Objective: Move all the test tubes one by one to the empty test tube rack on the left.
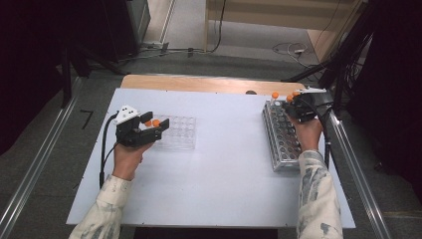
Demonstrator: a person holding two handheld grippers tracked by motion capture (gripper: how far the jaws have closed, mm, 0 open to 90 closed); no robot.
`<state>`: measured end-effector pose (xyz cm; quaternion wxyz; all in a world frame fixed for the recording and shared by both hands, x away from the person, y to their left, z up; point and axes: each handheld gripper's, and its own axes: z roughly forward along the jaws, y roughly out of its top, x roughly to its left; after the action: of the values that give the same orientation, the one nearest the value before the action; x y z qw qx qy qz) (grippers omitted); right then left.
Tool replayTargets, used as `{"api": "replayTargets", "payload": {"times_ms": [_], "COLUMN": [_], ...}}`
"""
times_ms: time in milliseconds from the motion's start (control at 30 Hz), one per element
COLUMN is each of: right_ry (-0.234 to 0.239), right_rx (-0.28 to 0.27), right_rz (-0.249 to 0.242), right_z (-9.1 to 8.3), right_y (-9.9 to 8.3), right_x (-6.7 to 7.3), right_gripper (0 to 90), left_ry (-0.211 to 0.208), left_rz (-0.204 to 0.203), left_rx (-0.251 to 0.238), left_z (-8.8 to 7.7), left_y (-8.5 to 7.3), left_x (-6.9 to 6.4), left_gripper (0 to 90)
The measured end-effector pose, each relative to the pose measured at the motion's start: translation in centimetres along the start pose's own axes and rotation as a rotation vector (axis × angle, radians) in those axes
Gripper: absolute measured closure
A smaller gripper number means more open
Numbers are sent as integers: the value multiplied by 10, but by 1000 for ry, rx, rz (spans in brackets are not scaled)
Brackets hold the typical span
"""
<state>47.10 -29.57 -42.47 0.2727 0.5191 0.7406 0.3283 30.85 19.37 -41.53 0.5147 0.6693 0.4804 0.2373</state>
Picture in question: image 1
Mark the power strip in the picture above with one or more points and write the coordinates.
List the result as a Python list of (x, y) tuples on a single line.
[(156, 46)]

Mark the person's right hand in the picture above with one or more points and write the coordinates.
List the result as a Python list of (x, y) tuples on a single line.
[(308, 136)]

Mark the metal test tube rack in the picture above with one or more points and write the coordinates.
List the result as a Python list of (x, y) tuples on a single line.
[(282, 142)]

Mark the person's left hand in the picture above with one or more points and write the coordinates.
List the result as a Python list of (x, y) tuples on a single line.
[(127, 162)]

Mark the metal floor rail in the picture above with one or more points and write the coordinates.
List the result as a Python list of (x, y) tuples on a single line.
[(365, 199), (36, 166)]

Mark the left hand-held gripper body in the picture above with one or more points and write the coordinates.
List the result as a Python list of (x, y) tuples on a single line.
[(131, 134)]

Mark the wooden shelf unit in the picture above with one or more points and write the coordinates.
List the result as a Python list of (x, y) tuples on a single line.
[(265, 13)]

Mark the clear plastic well plate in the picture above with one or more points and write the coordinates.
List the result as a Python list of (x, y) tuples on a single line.
[(180, 132)]

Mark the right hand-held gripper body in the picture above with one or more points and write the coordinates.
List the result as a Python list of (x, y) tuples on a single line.
[(312, 106)]

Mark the black cabinet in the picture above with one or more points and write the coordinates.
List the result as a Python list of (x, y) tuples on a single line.
[(122, 26)]

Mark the white board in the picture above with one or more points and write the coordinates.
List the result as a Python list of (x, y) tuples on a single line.
[(215, 186)]

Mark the wooden table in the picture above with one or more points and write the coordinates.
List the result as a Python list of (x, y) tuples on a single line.
[(199, 83)]

